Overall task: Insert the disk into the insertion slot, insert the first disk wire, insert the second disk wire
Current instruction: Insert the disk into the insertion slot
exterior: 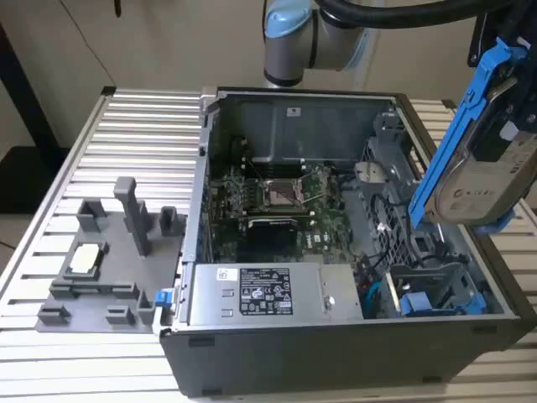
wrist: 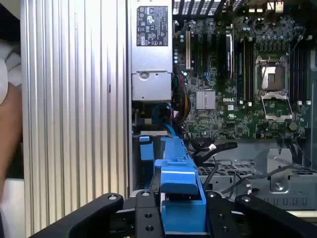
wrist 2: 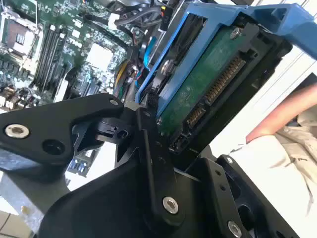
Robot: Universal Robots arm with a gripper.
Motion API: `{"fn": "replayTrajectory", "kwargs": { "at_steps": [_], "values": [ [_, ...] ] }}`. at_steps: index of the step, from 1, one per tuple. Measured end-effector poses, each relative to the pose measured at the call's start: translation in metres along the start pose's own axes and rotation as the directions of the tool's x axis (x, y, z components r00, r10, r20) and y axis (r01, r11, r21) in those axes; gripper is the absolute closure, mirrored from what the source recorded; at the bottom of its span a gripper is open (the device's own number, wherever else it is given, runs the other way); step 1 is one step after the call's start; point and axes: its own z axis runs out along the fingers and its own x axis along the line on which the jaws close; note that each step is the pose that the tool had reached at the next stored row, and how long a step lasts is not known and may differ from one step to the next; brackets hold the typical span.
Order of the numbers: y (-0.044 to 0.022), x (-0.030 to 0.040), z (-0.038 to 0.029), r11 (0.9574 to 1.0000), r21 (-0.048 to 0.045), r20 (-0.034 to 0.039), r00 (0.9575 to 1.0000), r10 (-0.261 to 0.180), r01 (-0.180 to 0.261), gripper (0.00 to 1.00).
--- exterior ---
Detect CPU socket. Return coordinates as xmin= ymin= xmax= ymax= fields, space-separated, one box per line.
xmin=251 ymin=175 xmax=314 ymax=215

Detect silver CPU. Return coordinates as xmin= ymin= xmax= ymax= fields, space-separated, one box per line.
xmin=69 ymin=243 xmax=104 ymax=274

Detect black rectangular module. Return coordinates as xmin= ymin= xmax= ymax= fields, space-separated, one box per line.
xmin=247 ymin=216 xmax=295 ymax=249

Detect green motherboard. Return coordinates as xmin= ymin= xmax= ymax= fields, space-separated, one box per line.
xmin=209 ymin=138 xmax=357 ymax=265

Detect silver power supply with label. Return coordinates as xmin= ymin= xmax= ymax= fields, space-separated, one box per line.
xmin=187 ymin=263 xmax=365 ymax=327

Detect black slanted pole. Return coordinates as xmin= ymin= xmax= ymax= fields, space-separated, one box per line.
xmin=0 ymin=23 xmax=60 ymax=152

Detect blue wire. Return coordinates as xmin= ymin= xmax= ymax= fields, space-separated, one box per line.
xmin=361 ymin=280 xmax=382 ymax=319

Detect disk bay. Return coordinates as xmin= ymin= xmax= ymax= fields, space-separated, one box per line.
xmin=384 ymin=259 xmax=504 ymax=317

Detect blue disk carrier in bay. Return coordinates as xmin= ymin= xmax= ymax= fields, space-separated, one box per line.
xmin=400 ymin=292 xmax=483 ymax=317

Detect dark grey PC case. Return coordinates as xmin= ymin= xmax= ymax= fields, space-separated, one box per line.
xmin=158 ymin=86 xmax=537 ymax=399

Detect black power disk wire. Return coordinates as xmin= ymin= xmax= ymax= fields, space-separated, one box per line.
xmin=413 ymin=234 xmax=467 ymax=265

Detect hard disk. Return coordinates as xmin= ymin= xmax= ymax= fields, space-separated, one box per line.
xmin=407 ymin=36 xmax=537 ymax=237

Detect RAM slots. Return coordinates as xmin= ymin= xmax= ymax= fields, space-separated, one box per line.
xmin=246 ymin=207 xmax=315 ymax=228

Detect black cable hose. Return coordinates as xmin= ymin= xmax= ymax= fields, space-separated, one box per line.
xmin=316 ymin=0 xmax=511 ymax=31

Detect grey parts rack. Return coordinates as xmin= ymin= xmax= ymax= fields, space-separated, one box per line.
xmin=36 ymin=175 xmax=190 ymax=335

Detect locking lever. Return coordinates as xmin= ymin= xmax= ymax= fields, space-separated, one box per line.
xmin=248 ymin=155 xmax=269 ymax=188

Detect dark metal cover plate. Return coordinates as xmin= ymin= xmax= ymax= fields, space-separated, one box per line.
xmin=232 ymin=100 xmax=391 ymax=165

